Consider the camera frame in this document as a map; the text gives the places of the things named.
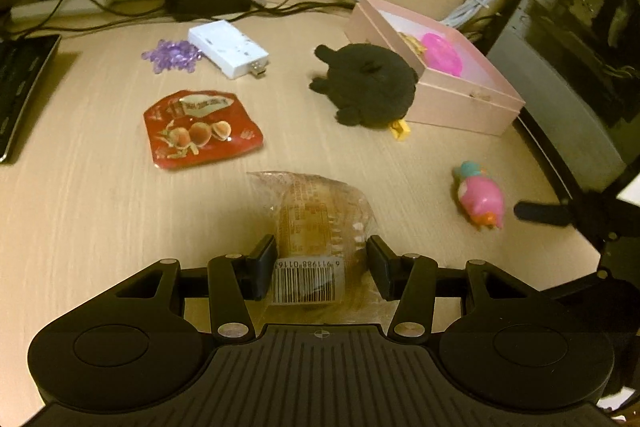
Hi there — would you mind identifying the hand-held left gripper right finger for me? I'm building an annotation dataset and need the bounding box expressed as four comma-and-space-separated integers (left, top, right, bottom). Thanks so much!
367, 234, 531, 340

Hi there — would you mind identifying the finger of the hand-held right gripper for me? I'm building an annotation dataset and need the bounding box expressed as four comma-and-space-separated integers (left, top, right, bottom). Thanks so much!
514, 201, 575, 225

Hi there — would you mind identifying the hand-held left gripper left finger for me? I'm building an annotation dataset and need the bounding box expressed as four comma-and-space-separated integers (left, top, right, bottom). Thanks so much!
116, 234, 278, 340

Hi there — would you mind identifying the pink toy figure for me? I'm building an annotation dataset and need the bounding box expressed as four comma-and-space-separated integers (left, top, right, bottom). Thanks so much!
452, 161, 507, 230

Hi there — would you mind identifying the clear pastry packet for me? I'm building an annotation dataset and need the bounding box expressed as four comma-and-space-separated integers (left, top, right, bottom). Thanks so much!
247, 171, 396, 324

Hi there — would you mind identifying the pink cardboard box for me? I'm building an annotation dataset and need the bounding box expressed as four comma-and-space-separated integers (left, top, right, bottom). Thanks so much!
346, 0, 526, 138

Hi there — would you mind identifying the red snack packet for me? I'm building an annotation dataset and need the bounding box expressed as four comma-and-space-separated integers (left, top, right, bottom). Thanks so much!
143, 89, 264, 170

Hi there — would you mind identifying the black plush toy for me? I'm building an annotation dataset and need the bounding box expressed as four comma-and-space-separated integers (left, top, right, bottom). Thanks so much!
308, 43, 420, 142

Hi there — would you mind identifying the white adapter box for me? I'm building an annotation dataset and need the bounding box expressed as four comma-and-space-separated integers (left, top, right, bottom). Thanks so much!
188, 21, 270, 80

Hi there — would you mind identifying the pile of purple beads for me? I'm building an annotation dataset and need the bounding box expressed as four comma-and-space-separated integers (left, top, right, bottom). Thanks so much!
141, 39, 203, 74

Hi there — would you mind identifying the computer tower case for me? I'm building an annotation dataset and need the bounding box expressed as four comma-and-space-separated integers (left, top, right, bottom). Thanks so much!
486, 0, 640, 204

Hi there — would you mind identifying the pink round plastic case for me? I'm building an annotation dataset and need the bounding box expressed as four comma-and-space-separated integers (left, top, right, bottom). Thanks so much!
420, 33, 466, 78

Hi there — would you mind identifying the brown snack piece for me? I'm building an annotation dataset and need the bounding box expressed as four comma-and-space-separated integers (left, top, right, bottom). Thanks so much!
400, 32, 429, 56

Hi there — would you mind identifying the black keyboard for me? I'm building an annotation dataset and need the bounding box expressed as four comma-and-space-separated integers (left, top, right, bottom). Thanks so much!
0, 34, 63, 165

